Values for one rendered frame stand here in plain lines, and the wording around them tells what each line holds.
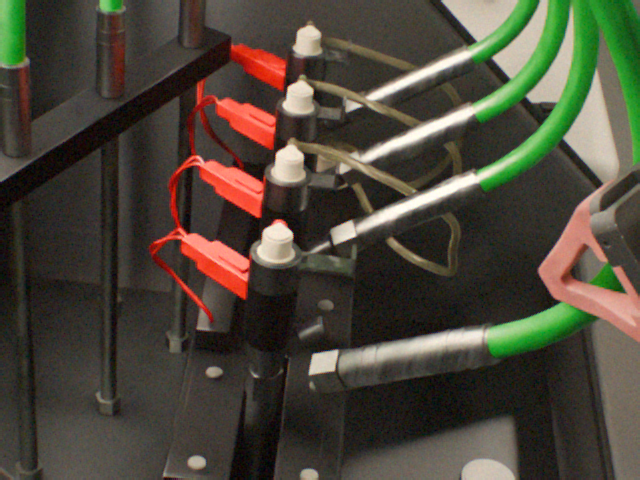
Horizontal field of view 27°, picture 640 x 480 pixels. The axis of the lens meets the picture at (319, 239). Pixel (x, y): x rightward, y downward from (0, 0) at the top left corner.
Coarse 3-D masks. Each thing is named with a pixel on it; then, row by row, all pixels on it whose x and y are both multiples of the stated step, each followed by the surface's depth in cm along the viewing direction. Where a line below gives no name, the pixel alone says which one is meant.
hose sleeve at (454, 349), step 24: (432, 336) 59; (456, 336) 58; (480, 336) 57; (360, 360) 61; (384, 360) 60; (408, 360) 59; (432, 360) 58; (456, 360) 58; (480, 360) 57; (360, 384) 61
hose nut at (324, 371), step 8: (328, 352) 62; (336, 352) 62; (312, 360) 63; (320, 360) 62; (328, 360) 62; (336, 360) 62; (312, 368) 62; (320, 368) 62; (328, 368) 62; (336, 368) 62; (312, 376) 62; (320, 376) 62; (328, 376) 62; (336, 376) 61; (320, 384) 62; (328, 384) 62; (336, 384) 62; (344, 384) 62; (320, 392) 62; (328, 392) 62
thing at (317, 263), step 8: (304, 256) 72; (312, 256) 72; (320, 256) 72; (328, 256) 72; (304, 264) 71; (312, 264) 71; (320, 264) 71; (328, 264) 71; (336, 264) 71; (344, 264) 72; (320, 272) 71; (328, 272) 71; (336, 272) 71; (344, 272) 71
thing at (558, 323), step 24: (600, 0) 47; (624, 0) 47; (600, 24) 48; (624, 24) 47; (624, 48) 48; (624, 72) 48; (624, 96) 49; (552, 312) 55; (576, 312) 54; (504, 336) 56; (528, 336) 56; (552, 336) 55
